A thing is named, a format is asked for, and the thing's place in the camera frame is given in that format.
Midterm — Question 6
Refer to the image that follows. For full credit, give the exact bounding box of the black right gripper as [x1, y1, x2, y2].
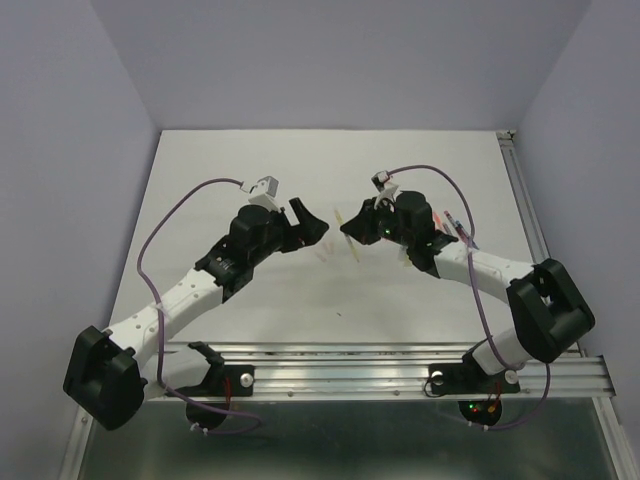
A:
[338, 196, 413, 248]

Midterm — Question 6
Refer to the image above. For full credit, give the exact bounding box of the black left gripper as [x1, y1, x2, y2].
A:
[249, 198, 328, 266]

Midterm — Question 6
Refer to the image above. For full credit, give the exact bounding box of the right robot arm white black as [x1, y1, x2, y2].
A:
[340, 191, 595, 390]

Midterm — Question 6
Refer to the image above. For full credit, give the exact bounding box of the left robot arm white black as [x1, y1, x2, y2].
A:
[63, 198, 329, 431]

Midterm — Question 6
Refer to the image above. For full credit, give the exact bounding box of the red uncapped pen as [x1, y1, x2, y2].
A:
[433, 212, 450, 234]

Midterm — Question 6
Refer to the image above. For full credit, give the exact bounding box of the dark orange tipped pen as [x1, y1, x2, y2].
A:
[444, 210, 479, 250]

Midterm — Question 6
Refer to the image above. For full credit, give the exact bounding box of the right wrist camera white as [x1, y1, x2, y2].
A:
[371, 170, 399, 209]

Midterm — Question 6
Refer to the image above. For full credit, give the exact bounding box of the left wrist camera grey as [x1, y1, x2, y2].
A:
[240, 176, 280, 211]

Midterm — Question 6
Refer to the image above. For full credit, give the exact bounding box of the aluminium front rail frame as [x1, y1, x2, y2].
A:
[61, 344, 624, 479]

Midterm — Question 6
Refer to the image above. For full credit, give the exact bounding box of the aluminium right side rail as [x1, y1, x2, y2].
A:
[497, 132, 595, 363]

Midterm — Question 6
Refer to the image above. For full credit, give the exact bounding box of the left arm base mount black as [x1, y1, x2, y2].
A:
[163, 341, 263, 436]

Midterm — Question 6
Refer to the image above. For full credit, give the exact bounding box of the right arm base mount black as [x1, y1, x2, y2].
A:
[422, 354, 521, 429]

